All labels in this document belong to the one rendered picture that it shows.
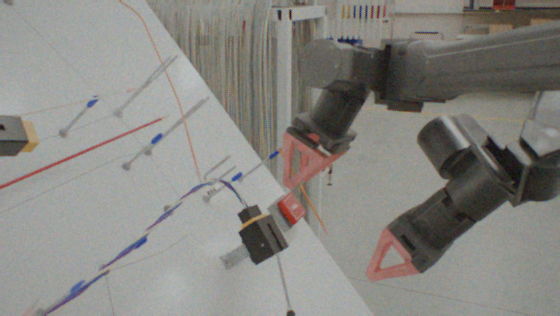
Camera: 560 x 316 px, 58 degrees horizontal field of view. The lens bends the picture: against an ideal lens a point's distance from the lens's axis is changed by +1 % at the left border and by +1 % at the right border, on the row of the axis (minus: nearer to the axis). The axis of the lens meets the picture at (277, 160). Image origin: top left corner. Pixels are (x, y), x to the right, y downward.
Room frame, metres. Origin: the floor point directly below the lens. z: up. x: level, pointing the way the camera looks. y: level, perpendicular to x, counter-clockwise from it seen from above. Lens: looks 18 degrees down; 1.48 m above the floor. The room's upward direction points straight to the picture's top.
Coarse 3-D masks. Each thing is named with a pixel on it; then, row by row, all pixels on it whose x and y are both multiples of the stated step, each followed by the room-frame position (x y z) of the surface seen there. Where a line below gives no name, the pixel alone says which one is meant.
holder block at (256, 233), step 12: (264, 216) 0.68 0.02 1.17; (252, 228) 0.66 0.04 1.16; (264, 228) 0.66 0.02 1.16; (276, 228) 0.68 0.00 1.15; (252, 240) 0.65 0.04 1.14; (264, 240) 0.64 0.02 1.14; (276, 240) 0.66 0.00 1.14; (252, 252) 0.65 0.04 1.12; (264, 252) 0.64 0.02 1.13; (276, 252) 0.64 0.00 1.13
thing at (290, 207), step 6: (282, 198) 0.85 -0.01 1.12; (288, 198) 0.86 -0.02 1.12; (294, 198) 0.87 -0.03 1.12; (282, 204) 0.83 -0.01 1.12; (288, 204) 0.84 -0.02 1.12; (294, 204) 0.86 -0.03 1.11; (300, 204) 0.87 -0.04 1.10; (282, 210) 0.83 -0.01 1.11; (288, 210) 0.83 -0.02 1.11; (294, 210) 0.84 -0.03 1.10; (300, 210) 0.86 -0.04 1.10; (288, 216) 0.83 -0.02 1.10; (294, 216) 0.83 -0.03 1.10; (300, 216) 0.84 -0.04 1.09; (294, 222) 0.82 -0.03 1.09
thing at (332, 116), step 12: (324, 96) 0.65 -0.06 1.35; (336, 96) 0.64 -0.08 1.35; (312, 108) 0.67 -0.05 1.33; (324, 108) 0.64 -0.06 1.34; (336, 108) 0.64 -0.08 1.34; (348, 108) 0.64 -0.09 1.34; (360, 108) 0.65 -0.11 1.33; (300, 120) 0.63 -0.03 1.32; (312, 120) 0.65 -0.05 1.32; (324, 120) 0.64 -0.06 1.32; (336, 120) 0.64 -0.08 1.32; (348, 120) 0.64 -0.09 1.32; (312, 132) 0.62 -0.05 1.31; (324, 132) 0.62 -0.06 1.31; (336, 132) 0.64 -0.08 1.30; (348, 132) 0.68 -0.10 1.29; (324, 144) 0.61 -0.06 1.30
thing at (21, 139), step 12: (0, 120) 0.51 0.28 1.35; (12, 120) 0.52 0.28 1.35; (0, 132) 0.50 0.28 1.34; (12, 132) 0.51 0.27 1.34; (24, 132) 0.52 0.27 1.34; (0, 144) 0.49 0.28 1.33; (12, 144) 0.50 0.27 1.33; (24, 144) 0.51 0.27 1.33; (0, 156) 0.51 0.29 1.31; (12, 156) 0.52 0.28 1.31
